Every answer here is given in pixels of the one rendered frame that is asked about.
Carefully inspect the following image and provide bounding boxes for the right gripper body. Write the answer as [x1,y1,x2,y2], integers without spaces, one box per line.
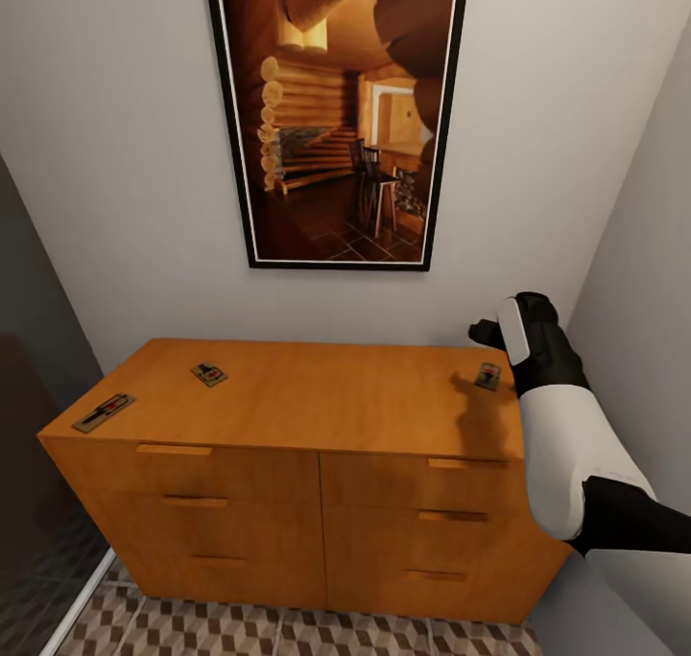
[474,319,506,350]

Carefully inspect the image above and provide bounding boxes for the mousetrap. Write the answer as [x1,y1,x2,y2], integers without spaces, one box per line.
[72,392,135,434]
[475,362,502,392]
[191,362,227,387]

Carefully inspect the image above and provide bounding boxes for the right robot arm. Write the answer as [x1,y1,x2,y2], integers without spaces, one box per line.
[469,293,691,656]

